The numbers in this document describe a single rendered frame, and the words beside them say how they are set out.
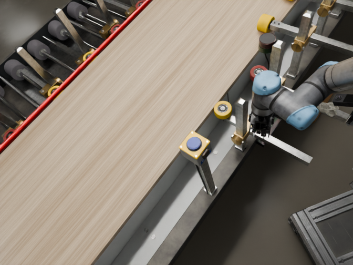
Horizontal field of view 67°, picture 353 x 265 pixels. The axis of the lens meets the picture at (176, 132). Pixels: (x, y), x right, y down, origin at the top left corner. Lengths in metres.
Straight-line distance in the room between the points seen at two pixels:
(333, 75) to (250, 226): 1.35
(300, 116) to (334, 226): 1.13
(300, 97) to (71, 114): 1.09
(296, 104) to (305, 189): 1.32
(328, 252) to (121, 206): 1.17
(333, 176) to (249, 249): 0.76
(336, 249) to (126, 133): 1.29
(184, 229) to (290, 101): 0.75
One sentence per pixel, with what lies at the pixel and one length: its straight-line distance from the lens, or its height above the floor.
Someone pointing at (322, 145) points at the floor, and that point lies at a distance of 2.20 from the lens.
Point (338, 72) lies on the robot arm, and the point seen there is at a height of 1.34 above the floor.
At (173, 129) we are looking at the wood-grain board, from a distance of 1.20.
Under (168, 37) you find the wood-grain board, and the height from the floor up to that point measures 0.90.
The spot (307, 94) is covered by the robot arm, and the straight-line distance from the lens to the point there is 0.81.
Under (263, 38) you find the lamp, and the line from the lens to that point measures 1.10.
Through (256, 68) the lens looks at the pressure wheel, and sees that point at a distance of 1.34.
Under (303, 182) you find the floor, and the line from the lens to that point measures 2.07.
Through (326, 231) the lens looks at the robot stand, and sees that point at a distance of 1.81.
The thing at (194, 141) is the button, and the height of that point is 1.23.
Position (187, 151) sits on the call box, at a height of 1.22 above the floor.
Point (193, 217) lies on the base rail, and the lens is 1.27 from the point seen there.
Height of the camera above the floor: 1.94
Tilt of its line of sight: 60 degrees down
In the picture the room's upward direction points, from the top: 25 degrees counter-clockwise
